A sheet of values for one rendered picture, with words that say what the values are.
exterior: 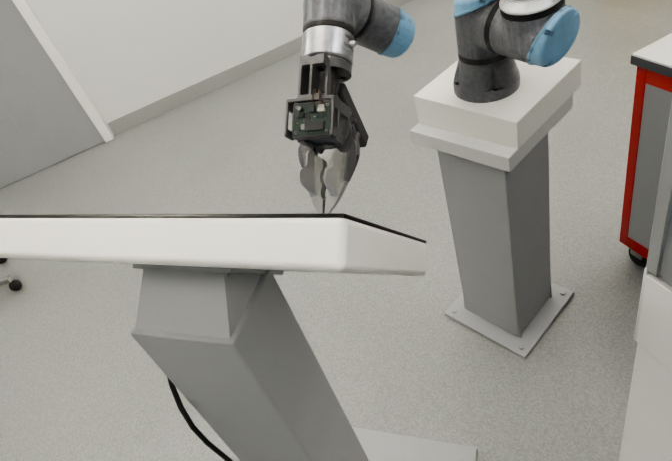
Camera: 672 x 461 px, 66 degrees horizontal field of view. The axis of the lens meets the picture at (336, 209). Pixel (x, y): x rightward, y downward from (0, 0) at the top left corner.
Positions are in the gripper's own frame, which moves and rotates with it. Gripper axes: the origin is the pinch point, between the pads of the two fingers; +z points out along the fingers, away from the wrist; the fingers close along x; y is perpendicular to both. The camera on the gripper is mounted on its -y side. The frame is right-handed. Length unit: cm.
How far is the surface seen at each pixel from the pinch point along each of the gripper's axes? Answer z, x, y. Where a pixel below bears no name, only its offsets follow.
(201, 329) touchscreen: 16.6, -9.5, 14.1
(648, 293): 10.0, 40.2, -6.8
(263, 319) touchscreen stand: 15.4, -4.6, 8.0
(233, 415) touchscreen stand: 30.2, -13.3, -0.1
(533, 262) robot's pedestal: 4, 24, -96
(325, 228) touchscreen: 5.4, 11.7, 26.4
